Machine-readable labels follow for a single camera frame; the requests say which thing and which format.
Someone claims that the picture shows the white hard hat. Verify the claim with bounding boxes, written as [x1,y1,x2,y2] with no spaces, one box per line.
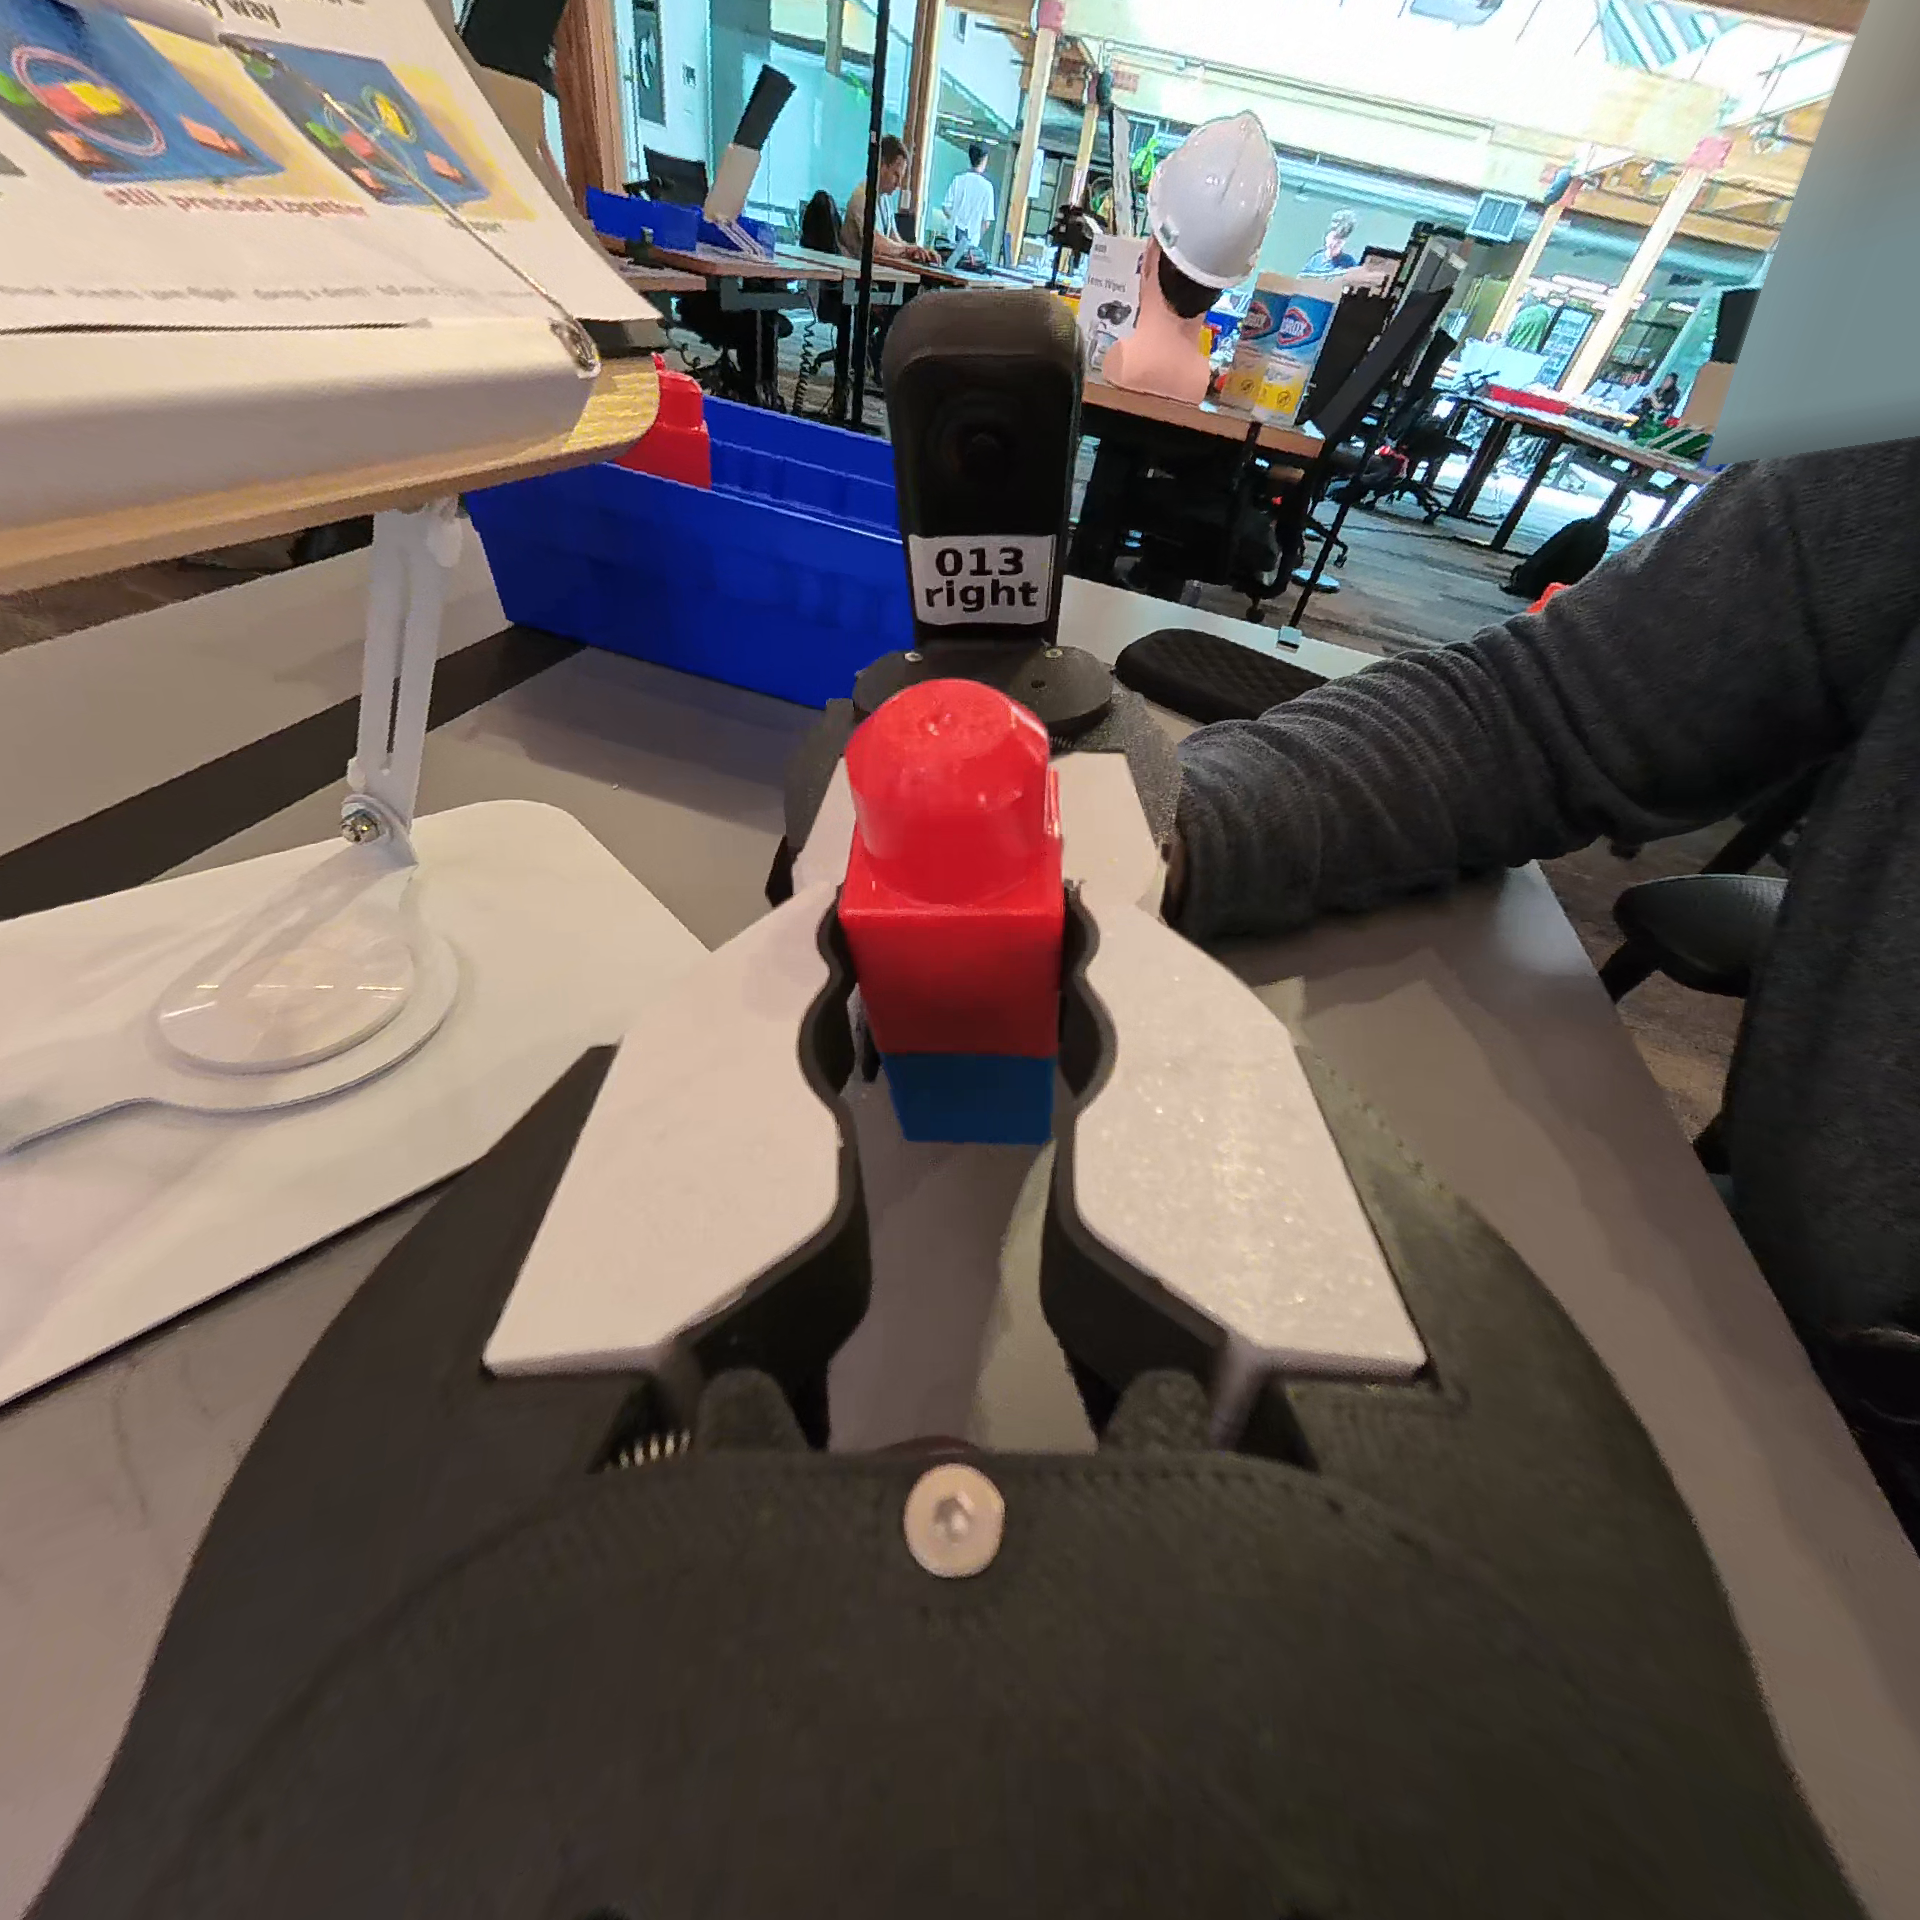
[1148,112,1279,289]

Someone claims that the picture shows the white product box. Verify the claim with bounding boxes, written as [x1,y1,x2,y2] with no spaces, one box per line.
[1084,231,1150,377]

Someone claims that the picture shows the blue toy block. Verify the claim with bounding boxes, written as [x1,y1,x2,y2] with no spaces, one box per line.
[883,1047,1055,1144]

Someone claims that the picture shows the black backpack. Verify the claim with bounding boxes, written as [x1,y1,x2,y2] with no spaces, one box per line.
[1505,517,1608,599]

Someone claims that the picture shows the red toy block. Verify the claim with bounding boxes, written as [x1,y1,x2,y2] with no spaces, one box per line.
[836,679,1069,1059]
[612,368,716,492]

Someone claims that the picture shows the black floor lamp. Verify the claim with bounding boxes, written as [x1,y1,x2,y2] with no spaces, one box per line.
[847,0,893,430]

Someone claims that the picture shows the mannequin head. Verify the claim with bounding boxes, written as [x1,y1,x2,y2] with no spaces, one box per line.
[1118,240,1224,405]

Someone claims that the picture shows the person's right forearm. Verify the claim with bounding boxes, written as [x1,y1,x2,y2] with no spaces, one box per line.
[1167,440,1920,947]

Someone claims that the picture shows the white adjustable stand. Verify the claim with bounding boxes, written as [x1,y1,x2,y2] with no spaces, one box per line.
[150,503,467,1075]

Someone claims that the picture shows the black chair armrest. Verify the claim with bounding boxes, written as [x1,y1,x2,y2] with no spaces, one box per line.
[1597,873,1788,998]

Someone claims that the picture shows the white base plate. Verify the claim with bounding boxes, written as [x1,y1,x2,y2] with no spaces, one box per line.
[0,799,712,1404]

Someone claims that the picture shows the grey desk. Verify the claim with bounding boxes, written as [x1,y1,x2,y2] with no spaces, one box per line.
[0,569,1920,1920]

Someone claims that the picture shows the long wooden work table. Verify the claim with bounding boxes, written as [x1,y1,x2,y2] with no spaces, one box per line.
[621,240,1052,407]
[1440,381,1718,549]

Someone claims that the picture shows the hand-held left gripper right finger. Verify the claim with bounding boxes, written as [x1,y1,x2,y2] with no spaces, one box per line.
[1047,878,1433,1401]

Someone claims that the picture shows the printed instruction sheet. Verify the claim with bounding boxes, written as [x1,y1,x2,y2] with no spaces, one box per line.
[0,0,663,331]

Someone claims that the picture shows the metal wire clip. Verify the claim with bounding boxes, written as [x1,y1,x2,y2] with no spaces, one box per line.
[223,37,600,377]

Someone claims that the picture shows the black office chair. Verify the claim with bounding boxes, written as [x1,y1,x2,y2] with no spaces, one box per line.
[1296,285,1456,600]

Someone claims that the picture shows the wooden document holder board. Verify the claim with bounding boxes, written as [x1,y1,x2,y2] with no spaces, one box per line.
[0,0,670,593]

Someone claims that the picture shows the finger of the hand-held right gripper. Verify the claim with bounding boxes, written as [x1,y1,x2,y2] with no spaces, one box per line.
[790,750,859,909]
[1048,750,1167,921]

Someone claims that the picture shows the wooden support post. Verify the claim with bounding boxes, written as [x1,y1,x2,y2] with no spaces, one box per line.
[556,0,629,197]

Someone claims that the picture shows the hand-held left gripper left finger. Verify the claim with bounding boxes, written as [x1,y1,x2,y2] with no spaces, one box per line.
[479,883,876,1383]

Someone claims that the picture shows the blue plastic bin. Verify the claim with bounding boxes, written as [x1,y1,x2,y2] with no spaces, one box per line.
[585,188,774,256]
[463,392,916,711]

